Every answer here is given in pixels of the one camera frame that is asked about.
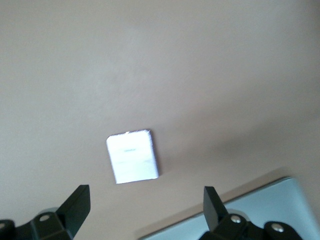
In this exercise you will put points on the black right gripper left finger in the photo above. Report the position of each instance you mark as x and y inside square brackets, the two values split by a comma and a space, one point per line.
[75, 207]

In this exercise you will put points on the lilac flip phone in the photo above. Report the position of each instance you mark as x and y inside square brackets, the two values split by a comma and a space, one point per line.
[132, 157]

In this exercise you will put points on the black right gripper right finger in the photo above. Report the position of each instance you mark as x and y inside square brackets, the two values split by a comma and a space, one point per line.
[212, 207]

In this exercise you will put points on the silver closed laptop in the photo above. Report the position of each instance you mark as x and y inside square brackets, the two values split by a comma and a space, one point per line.
[275, 200]

